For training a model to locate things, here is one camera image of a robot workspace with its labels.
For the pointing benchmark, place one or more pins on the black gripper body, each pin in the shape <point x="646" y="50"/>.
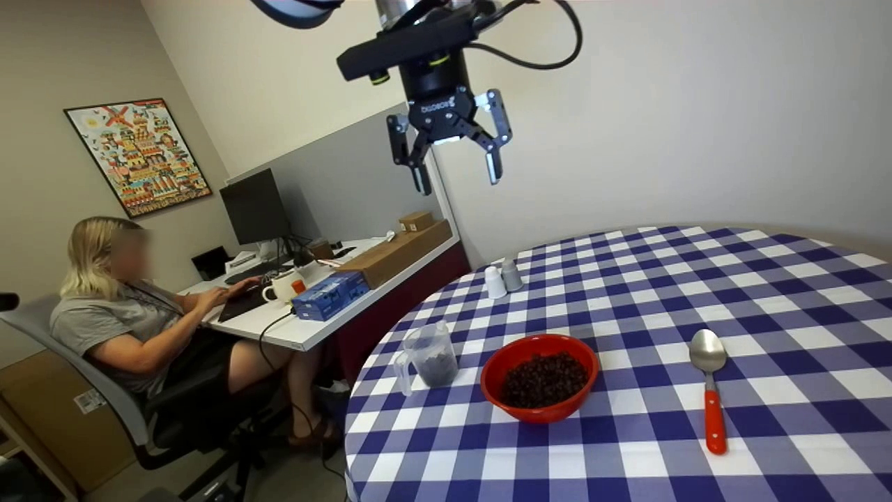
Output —
<point x="435" y="101"/>

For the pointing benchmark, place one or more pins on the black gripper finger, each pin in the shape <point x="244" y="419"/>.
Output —
<point x="497" y="129"/>
<point x="403" y="140"/>

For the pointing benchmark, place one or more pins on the red bowl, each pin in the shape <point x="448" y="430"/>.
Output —
<point x="492" y="387"/>

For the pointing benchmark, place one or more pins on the dark beans pile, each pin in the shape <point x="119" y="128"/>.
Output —
<point x="545" y="381"/>

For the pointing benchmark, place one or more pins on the small grey shaker bottle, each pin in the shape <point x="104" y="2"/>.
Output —
<point x="512" y="277"/>

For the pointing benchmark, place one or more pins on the small white shaker bottle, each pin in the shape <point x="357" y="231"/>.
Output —
<point x="494" y="284"/>

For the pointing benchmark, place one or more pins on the black computer monitor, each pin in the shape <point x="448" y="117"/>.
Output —
<point x="254" y="209"/>

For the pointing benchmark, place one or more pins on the blue electronics box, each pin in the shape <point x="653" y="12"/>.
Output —
<point x="331" y="296"/>

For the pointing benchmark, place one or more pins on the white mug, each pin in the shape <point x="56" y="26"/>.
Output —
<point x="279" y="292"/>

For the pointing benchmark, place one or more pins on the white office desk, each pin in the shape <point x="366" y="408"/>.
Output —
<point x="289" y="330"/>

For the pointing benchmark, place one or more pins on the small black desk device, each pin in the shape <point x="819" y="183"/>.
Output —
<point x="212" y="263"/>

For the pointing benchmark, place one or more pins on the black keyboard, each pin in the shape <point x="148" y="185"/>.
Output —
<point x="244" y="302"/>

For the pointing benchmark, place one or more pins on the blue white checkered tablecloth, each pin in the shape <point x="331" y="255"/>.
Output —
<point x="650" y="309"/>

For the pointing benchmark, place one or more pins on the colourful framed poster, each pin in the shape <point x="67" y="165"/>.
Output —
<point x="141" y="158"/>

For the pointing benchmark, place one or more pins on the seated blonde woman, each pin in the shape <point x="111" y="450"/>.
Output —
<point x="101" y="322"/>

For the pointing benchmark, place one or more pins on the grey black office chair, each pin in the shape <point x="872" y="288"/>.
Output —
<point x="112" y="401"/>

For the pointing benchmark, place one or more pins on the large brown cardboard carton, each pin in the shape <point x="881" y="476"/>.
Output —
<point x="56" y="429"/>

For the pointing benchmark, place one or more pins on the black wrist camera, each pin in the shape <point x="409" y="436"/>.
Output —
<point x="401" y="45"/>

